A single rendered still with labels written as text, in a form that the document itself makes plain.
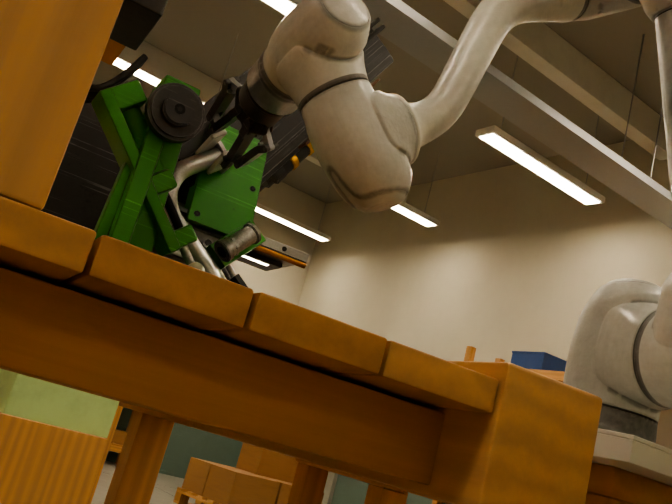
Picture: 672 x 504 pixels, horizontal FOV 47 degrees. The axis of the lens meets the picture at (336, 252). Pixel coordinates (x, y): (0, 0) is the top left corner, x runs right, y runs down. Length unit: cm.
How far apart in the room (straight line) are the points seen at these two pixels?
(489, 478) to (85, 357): 40
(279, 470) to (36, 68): 758
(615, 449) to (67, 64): 76
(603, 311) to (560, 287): 693
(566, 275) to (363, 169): 732
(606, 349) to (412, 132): 49
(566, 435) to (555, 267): 754
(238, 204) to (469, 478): 71
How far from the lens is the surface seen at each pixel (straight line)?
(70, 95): 65
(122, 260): 63
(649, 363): 123
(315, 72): 101
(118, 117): 101
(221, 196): 134
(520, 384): 82
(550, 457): 85
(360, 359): 71
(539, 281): 845
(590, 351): 131
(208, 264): 124
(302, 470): 161
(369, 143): 98
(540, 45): 678
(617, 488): 114
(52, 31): 66
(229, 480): 734
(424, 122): 106
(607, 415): 128
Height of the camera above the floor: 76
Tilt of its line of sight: 15 degrees up
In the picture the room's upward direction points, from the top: 15 degrees clockwise
